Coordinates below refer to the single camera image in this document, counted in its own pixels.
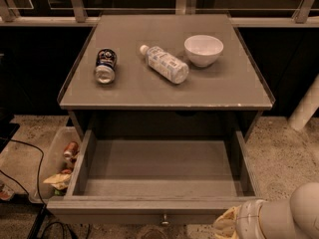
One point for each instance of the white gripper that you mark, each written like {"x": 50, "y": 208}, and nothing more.
{"x": 248, "y": 220}

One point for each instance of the grey top drawer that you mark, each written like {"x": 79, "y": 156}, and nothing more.
{"x": 136, "y": 180}

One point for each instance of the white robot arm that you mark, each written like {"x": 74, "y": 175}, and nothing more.
{"x": 293, "y": 218}

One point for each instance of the metal top drawer knob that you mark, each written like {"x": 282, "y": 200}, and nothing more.
{"x": 164, "y": 221}

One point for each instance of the grey drawer cabinet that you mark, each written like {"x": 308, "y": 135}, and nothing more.
{"x": 232, "y": 83}

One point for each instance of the white pillar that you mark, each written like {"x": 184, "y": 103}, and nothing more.
{"x": 307, "y": 107}

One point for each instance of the clear plastic water bottle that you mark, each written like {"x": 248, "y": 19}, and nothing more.
{"x": 167, "y": 65}

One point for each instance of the yellow snack bag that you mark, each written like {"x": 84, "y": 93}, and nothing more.
{"x": 59, "y": 181}

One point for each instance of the orange can in bin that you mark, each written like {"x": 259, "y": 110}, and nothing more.
{"x": 71, "y": 150}

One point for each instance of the white bowl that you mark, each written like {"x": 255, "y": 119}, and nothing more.
{"x": 203, "y": 50}

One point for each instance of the clear plastic bin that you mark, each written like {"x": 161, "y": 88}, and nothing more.
{"x": 53, "y": 163}

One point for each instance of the blue soda can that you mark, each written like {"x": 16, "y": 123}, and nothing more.
{"x": 105, "y": 66}

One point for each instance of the red white object at left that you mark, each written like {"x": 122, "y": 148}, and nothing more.
{"x": 6, "y": 193}

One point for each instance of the metal window railing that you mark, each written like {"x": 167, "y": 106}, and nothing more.
{"x": 242, "y": 13}

